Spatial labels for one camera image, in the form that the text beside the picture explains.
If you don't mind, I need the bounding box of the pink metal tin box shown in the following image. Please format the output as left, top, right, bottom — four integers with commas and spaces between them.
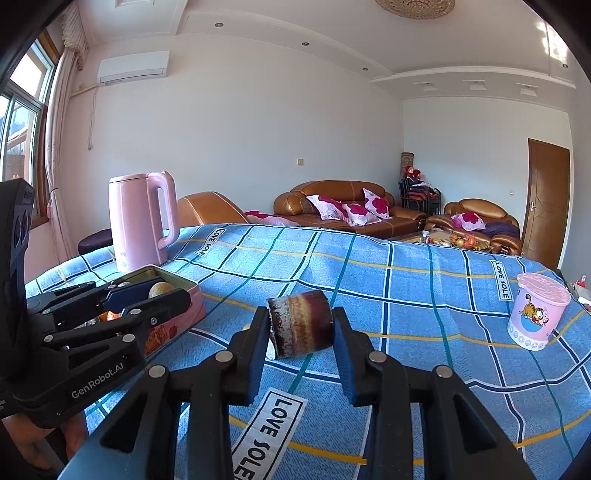
88, 265, 207, 358

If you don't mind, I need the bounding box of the white red floral cushion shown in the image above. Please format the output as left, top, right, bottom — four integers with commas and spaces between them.
362, 188, 394, 219
306, 194, 345, 221
342, 202, 382, 227
450, 212, 486, 230

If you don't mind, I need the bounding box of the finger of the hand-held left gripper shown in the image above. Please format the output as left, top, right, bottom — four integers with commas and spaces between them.
27, 276, 164, 330
41, 287, 192, 352

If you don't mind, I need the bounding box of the stack of dark chairs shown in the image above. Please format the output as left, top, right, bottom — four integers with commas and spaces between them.
399, 175, 444, 213

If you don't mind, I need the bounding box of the dark round stool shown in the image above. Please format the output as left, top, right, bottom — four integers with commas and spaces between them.
78, 228, 114, 256

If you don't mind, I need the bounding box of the blue plaid tablecloth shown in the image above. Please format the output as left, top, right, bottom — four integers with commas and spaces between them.
25, 223, 591, 480

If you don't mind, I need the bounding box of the pink cartoon cup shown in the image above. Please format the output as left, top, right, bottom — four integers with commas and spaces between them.
507, 272, 572, 352

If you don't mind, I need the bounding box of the pink cloth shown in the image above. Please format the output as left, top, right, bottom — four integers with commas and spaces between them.
245, 211, 296, 227

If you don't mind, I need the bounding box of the person's left hand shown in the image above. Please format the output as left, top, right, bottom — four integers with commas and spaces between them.
0, 410, 89, 480

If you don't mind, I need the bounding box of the light curtain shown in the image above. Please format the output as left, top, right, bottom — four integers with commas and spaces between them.
44, 9, 88, 259

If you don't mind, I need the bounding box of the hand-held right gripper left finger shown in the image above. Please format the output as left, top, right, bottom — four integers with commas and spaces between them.
58, 307, 271, 480

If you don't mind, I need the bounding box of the window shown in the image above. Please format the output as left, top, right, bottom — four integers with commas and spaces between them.
0, 28, 61, 185

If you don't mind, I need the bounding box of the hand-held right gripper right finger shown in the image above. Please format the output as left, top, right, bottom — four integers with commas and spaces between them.
331, 307, 539, 480

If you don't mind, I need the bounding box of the brown leather chaise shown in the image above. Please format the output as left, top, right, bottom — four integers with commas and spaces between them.
177, 191, 250, 228

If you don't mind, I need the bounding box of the brown wooden door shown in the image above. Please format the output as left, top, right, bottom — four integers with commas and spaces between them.
522, 138, 572, 271

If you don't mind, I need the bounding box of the ceiling chandelier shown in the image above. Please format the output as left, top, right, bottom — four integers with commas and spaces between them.
375, 0, 455, 20

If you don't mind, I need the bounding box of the brown leather sofa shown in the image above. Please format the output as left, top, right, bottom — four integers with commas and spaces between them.
273, 180, 428, 240

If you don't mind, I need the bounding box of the white air conditioner pipe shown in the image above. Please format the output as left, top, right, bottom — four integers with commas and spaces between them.
69, 83, 100, 160

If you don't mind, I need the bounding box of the white air conditioner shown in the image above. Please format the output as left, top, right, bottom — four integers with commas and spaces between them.
97, 51, 171, 86

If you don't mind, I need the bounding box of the pink electric kettle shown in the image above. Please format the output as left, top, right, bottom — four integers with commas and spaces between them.
108, 172, 180, 273

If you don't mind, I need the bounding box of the cluttered coffee table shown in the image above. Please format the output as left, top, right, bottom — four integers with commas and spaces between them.
392, 230, 495, 252

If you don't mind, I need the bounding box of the brown leather armchair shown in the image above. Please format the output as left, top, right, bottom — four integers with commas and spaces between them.
425, 198, 522, 254

